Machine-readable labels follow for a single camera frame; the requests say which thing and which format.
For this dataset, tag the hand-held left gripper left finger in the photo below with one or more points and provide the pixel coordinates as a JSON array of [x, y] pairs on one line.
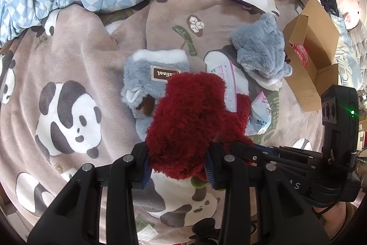
[[146, 173]]

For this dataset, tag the grey quilted cushion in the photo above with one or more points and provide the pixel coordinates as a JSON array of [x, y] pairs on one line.
[[359, 47]]

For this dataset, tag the white packet pink stripes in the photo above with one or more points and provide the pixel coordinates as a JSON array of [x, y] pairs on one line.
[[225, 75]]

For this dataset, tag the red packet clear window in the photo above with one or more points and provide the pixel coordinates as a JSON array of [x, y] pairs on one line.
[[299, 57]]

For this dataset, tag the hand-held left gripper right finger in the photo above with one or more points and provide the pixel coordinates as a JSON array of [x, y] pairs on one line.
[[209, 170]]

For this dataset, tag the pink pig plush toy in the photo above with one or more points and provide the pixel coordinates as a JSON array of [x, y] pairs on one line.
[[347, 4]]

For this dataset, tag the brown cardboard box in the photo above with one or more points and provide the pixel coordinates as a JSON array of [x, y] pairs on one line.
[[304, 90]]

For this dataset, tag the person's right forearm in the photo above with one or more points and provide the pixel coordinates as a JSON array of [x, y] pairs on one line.
[[335, 219]]

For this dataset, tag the panda-print blanket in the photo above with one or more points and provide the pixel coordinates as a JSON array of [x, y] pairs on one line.
[[86, 55]]

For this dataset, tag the red plush slipper green leaf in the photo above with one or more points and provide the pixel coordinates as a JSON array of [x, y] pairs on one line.
[[239, 118]]

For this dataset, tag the white packet blue print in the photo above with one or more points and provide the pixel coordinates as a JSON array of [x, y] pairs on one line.
[[262, 113]]

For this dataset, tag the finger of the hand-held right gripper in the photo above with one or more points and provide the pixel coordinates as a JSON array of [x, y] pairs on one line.
[[268, 150], [298, 169]]

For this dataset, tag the blue cartoon pillow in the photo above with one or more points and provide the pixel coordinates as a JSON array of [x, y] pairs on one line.
[[347, 61]]

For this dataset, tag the grey plush slipper brown label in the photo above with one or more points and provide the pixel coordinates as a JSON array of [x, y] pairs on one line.
[[143, 75]]

